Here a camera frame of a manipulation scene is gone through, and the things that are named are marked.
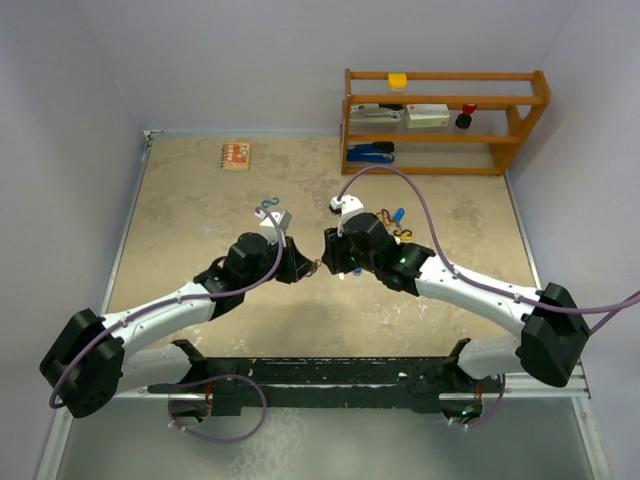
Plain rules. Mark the white stapler on shelf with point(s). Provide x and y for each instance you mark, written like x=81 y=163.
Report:
x=376 y=113

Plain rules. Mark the black base frame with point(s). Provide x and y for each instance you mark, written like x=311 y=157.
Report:
x=424 y=385

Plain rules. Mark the yellow block on shelf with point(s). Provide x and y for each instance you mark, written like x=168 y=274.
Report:
x=397 y=82

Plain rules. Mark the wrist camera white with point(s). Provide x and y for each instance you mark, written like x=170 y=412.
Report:
x=273 y=224
x=346 y=207

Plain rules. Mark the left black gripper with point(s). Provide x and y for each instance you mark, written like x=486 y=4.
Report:
x=295 y=264

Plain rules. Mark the blue stapler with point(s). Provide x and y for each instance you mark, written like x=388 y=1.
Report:
x=381 y=152

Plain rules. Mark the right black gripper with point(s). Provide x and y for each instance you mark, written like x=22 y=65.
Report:
x=333 y=255

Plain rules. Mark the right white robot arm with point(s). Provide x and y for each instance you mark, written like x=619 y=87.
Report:
x=545 y=337

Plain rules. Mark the wooden shelf rack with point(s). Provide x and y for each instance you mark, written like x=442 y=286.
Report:
x=496 y=109

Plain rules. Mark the blue white tag key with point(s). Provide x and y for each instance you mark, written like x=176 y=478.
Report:
x=398 y=216

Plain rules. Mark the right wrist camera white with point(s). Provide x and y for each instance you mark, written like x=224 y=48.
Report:
x=346 y=207

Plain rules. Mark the white cardboard box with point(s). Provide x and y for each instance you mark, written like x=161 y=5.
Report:
x=427 y=115

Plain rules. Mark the red black stamp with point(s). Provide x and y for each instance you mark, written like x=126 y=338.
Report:
x=464 y=118

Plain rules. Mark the teal S carabiner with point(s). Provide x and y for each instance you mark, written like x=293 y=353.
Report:
x=270 y=202

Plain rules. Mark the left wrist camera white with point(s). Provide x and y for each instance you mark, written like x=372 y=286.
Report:
x=273 y=224

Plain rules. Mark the orange S carabiner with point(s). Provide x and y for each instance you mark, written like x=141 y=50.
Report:
x=316 y=265
x=385 y=217

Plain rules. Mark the black S carabiner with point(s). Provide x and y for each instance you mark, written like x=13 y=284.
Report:
x=403 y=234

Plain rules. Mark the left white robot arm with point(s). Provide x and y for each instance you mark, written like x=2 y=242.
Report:
x=86 y=363

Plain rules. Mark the small spiral notebook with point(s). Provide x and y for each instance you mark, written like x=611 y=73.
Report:
x=235 y=156

